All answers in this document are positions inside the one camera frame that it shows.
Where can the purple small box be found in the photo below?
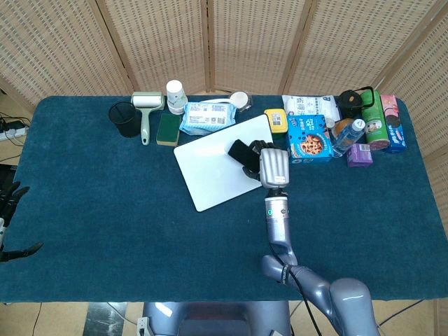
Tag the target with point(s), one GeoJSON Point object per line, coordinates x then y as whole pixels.
{"type": "Point", "coordinates": [360, 155]}

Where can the clear cup with white lid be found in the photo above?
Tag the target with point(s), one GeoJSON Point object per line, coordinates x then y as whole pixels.
{"type": "Point", "coordinates": [241, 99]}

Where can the blue wet wipes pack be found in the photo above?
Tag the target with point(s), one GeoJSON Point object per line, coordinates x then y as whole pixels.
{"type": "Point", "coordinates": [206, 117]}

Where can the black equipment beside table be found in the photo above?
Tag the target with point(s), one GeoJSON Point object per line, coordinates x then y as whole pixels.
{"type": "Point", "coordinates": [6, 173]}

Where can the white power strip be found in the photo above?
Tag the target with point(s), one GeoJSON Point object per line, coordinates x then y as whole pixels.
{"type": "Point", "coordinates": [13, 133]}

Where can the blue sandwich cookie pack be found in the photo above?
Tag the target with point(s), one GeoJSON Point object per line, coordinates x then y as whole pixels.
{"type": "Point", "coordinates": [396, 134]}

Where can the grey robot torso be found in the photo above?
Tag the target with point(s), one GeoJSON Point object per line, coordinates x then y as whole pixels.
{"type": "Point", "coordinates": [217, 318]}

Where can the green yellow sponge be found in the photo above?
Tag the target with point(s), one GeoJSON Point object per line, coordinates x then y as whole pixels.
{"type": "Point", "coordinates": [168, 129]}

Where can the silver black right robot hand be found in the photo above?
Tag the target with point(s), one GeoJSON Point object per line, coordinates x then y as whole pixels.
{"type": "Point", "coordinates": [274, 168]}

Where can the white rectangular board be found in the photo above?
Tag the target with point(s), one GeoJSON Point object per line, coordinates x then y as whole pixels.
{"type": "Point", "coordinates": [210, 168]}

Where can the black mesh pen cup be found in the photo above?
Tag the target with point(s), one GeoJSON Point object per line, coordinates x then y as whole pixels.
{"type": "Point", "coordinates": [124, 119]}

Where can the woven folding screen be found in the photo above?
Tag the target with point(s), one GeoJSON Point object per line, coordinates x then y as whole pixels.
{"type": "Point", "coordinates": [224, 42]}

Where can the pink snack box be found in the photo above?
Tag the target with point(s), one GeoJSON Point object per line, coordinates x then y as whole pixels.
{"type": "Point", "coordinates": [390, 106]}

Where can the green lint roller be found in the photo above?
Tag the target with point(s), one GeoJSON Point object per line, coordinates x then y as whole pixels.
{"type": "Point", "coordinates": [146, 115]}

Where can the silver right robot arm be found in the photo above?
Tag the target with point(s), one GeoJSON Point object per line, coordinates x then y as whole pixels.
{"type": "Point", "coordinates": [280, 227]}

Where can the blue cookie box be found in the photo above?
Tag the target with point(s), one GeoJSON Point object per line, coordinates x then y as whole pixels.
{"type": "Point", "coordinates": [308, 140]}

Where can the clear water bottle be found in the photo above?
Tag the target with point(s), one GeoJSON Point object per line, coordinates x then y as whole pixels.
{"type": "Point", "coordinates": [346, 138]}

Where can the green chips can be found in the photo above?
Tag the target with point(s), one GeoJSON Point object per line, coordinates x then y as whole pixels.
{"type": "Point", "coordinates": [374, 120]}

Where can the black phone-like block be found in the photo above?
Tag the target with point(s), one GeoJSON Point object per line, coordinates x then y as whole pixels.
{"type": "Point", "coordinates": [239, 150]}

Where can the white snack bag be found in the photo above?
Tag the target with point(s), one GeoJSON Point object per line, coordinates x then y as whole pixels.
{"type": "Point", "coordinates": [309, 104]}

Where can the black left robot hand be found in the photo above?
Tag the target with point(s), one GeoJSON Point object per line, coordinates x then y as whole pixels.
{"type": "Point", "coordinates": [10, 203]}

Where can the blue table cloth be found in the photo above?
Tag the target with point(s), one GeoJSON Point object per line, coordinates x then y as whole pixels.
{"type": "Point", "coordinates": [122, 227]}

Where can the yellow lidded box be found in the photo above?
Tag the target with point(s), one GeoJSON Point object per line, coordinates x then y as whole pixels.
{"type": "Point", "coordinates": [276, 120]}

